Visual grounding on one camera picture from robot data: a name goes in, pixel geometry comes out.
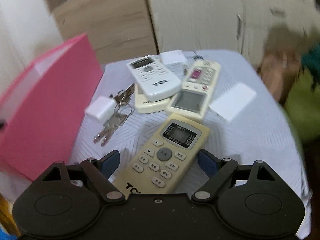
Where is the beige TCL remote control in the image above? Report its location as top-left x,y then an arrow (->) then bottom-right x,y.
113,114 -> 210,196

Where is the white charger plug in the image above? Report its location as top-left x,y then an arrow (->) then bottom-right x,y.
84,96 -> 117,123

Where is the silver key bunch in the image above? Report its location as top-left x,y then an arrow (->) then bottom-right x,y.
93,84 -> 135,146

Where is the white rectangular power bank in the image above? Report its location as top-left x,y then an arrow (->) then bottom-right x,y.
209,82 -> 257,122

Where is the cream remote with grey screen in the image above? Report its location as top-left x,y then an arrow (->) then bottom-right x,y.
166,60 -> 221,123

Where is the pink storage box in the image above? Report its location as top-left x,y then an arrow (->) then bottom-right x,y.
1,34 -> 103,180

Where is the white TCL remote control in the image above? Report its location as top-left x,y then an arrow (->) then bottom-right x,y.
127,55 -> 181,102

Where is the white patterned table cloth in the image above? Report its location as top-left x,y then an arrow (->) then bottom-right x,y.
67,49 -> 313,238

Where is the small white adapter box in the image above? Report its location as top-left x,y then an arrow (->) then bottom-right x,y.
160,50 -> 187,65

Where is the beige wardrobe cabinet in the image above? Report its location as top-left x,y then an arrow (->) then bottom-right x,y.
148,0 -> 319,67

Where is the light wooden board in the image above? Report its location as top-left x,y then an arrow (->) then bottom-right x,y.
53,0 -> 157,64

